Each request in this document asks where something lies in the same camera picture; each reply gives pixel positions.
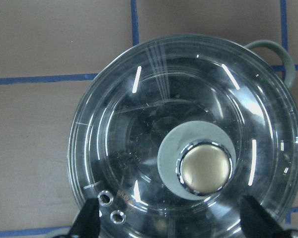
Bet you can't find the glass pot lid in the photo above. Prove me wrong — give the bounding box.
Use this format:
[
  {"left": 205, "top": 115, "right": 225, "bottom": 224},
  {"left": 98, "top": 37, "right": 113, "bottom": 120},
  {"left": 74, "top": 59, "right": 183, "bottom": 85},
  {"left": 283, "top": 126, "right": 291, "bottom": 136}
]
[{"left": 67, "top": 34, "right": 298, "bottom": 238}]

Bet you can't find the white electric pot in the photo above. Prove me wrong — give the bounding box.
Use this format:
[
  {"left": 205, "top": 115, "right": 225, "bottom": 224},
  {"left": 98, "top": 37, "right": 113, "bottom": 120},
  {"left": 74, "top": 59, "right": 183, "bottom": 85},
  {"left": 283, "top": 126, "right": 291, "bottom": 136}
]
[{"left": 67, "top": 34, "right": 298, "bottom": 238}]

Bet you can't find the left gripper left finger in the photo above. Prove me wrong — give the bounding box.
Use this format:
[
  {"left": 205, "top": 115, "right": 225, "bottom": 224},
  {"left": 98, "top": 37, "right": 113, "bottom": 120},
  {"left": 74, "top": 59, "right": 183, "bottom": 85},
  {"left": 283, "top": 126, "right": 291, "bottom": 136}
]
[{"left": 67, "top": 198, "right": 100, "bottom": 238}]

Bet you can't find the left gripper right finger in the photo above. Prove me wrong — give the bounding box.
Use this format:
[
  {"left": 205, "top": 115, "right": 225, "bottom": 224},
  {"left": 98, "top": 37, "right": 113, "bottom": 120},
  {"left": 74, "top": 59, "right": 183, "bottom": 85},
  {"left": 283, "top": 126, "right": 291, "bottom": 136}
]
[{"left": 240, "top": 195, "right": 288, "bottom": 238}]

